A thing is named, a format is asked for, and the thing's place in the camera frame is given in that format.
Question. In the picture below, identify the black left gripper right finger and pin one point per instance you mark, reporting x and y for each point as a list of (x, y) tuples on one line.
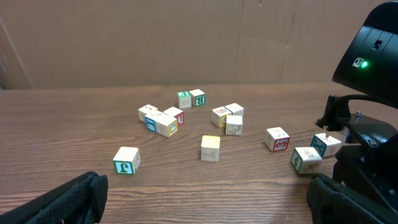
[(331, 202)]

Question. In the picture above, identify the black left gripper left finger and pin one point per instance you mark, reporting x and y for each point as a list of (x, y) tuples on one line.
[(81, 200)]

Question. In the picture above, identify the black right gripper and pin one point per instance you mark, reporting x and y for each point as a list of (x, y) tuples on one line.
[(370, 167)]

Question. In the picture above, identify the wooden block blue X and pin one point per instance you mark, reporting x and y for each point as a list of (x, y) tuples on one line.
[(325, 145)]

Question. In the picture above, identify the wooden block red 3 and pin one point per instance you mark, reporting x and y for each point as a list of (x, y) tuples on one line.
[(276, 139)]

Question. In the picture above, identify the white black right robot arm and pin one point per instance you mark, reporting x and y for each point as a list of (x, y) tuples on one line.
[(370, 63)]

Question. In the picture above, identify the wooden block green J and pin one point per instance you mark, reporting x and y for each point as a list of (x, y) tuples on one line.
[(127, 160)]

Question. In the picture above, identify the wooden block blue T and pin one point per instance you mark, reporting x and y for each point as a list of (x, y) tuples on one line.
[(151, 120)]

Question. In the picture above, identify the wooden block far left cluster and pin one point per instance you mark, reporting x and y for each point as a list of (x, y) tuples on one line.
[(147, 109)]

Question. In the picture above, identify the wooden block elephant drawing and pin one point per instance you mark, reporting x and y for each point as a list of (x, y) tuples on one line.
[(234, 125)]

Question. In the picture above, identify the wooden block red U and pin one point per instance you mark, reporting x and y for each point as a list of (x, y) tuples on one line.
[(176, 113)]

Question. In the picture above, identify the yellow-top wooden block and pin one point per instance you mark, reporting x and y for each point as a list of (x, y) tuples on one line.
[(210, 148)]

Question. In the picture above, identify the wooden block yellow red drawing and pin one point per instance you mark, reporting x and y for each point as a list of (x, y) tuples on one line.
[(218, 116)]

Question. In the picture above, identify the green-top wooden block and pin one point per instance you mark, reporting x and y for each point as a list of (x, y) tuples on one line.
[(184, 99)]

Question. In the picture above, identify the wooden block green R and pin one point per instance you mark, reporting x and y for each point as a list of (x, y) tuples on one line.
[(198, 97)]

